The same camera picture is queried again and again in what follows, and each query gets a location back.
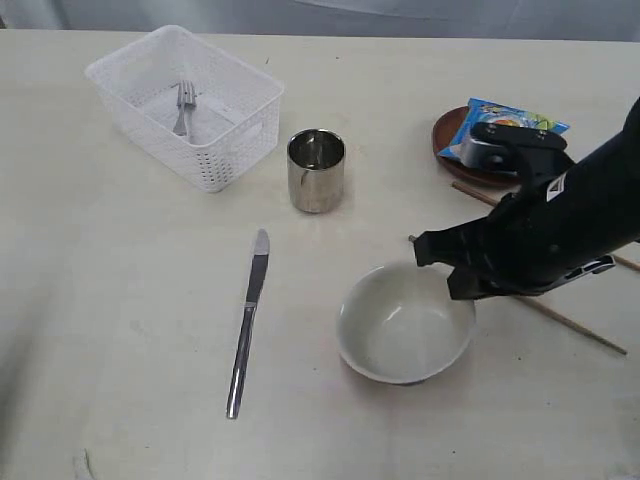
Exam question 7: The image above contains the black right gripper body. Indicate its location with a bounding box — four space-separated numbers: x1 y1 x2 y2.
414 169 619 301

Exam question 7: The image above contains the brown wooden chopstick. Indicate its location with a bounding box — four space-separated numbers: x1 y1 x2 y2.
451 181 640 273
513 297 628 356

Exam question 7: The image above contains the speckled white ceramic bowl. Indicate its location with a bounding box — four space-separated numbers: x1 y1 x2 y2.
336 262 476 385

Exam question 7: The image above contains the brown wooden plate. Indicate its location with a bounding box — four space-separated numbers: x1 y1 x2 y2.
431 106 520 190

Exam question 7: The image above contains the blue Lay's chips bag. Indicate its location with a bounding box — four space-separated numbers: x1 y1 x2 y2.
439 98 570 165

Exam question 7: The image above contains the silver metal cup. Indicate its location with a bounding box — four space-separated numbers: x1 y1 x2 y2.
286 129 346 214

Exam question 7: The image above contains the silver table knife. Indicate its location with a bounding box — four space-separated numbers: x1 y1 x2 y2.
226 229 270 420

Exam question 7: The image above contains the white perforated plastic basket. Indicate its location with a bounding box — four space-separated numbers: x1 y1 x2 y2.
85 25 284 193

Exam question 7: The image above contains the silver metal fork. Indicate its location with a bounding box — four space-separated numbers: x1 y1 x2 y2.
173 80 197 137

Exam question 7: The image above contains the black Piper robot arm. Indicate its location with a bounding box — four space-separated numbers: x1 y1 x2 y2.
413 106 639 300

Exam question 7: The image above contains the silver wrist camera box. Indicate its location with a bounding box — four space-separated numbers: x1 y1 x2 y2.
457 122 572 176

